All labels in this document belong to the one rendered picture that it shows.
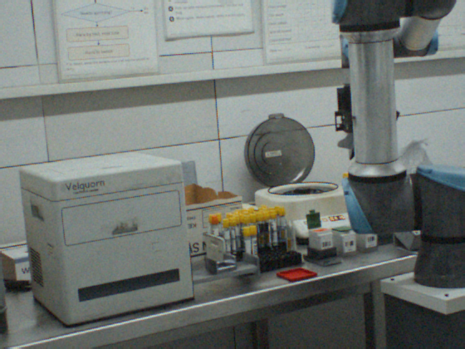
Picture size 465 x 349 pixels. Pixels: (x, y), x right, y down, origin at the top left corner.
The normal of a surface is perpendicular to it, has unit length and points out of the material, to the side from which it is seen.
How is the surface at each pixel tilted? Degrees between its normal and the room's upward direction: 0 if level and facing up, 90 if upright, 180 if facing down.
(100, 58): 92
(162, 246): 90
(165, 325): 90
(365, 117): 95
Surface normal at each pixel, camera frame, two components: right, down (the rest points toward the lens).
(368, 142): -0.44, 0.26
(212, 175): 0.47, 0.10
